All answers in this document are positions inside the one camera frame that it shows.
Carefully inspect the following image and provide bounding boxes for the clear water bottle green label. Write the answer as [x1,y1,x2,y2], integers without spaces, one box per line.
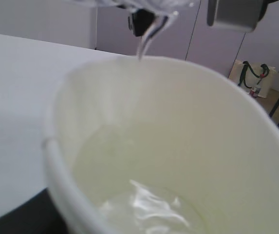
[75,0,196,59]

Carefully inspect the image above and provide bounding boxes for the white paper cup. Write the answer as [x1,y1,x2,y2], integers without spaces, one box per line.
[43,56,279,234]

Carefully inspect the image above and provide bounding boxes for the white tote bag black straps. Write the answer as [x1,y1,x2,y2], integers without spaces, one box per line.
[228,59,278,99]

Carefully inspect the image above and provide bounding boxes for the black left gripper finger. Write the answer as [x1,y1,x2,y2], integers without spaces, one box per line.
[0,189,64,234]

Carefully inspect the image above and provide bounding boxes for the small can on floor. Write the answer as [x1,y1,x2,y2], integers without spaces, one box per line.
[249,84,261,98]

